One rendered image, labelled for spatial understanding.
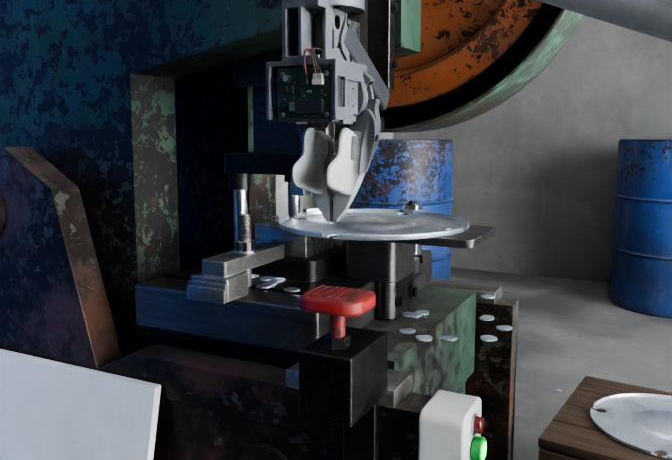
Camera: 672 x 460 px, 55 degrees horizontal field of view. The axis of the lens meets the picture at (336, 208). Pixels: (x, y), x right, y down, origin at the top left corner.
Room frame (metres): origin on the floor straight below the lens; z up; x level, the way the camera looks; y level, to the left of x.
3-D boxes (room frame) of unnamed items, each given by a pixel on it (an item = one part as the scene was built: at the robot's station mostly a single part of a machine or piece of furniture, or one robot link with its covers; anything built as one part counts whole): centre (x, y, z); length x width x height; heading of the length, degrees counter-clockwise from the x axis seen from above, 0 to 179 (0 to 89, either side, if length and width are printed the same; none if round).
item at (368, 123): (0.63, -0.02, 0.93); 0.05 x 0.02 x 0.09; 63
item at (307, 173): (0.63, 0.02, 0.88); 0.06 x 0.03 x 0.09; 153
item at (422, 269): (1.04, 0.06, 0.68); 0.45 x 0.30 x 0.06; 153
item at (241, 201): (0.99, 0.15, 0.81); 0.02 x 0.02 x 0.14
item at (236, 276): (0.89, 0.13, 0.76); 0.17 x 0.06 x 0.10; 153
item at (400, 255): (0.96, -0.10, 0.72); 0.25 x 0.14 x 0.14; 63
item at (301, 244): (1.04, 0.05, 0.76); 0.15 x 0.09 x 0.05; 153
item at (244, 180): (1.04, 0.06, 0.86); 0.20 x 0.16 x 0.05; 153
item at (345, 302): (0.64, 0.00, 0.72); 0.07 x 0.06 x 0.08; 63
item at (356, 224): (0.98, -0.06, 0.78); 0.29 x 0.29 x 0.01
